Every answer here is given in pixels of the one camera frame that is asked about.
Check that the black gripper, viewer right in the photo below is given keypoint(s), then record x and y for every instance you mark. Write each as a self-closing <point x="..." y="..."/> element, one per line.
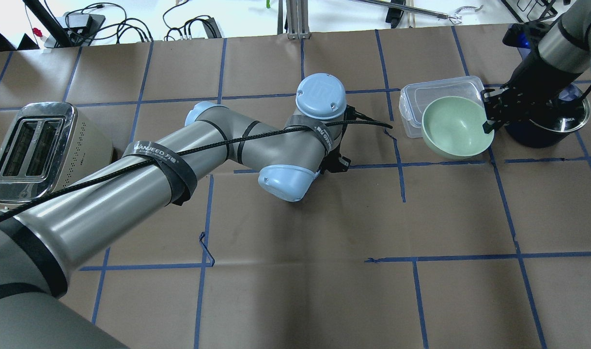
<point x="335" y="164"/>

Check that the black gripper, viewer left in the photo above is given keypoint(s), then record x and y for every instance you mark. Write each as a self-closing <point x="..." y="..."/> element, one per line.
<point x="529" y="77"/>

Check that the green bowl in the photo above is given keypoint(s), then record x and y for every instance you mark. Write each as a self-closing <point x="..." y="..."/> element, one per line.
<point x="452" y="127"/>

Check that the grey robot arm, viewer right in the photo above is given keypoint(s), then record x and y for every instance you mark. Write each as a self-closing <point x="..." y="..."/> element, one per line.
<point x="42" y="242"/>

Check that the dark blue steel pot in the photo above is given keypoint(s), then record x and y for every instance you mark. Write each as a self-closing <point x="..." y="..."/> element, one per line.
<point x="566" y="113"/>

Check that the clear plastic food container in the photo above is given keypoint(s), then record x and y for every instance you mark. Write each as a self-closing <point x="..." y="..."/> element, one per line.
<point x="416" y="97"/>

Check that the metal rod with hook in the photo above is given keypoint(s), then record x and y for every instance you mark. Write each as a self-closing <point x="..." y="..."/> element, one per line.
<point x="455" y="18"/>

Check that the cream and chrome toaster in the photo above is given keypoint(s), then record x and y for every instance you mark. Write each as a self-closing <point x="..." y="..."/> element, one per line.
<point x="49" y="146"/>

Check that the aluminium profile post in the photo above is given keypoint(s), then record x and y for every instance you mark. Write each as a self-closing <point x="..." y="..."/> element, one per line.
<point x="293" y="19"/>

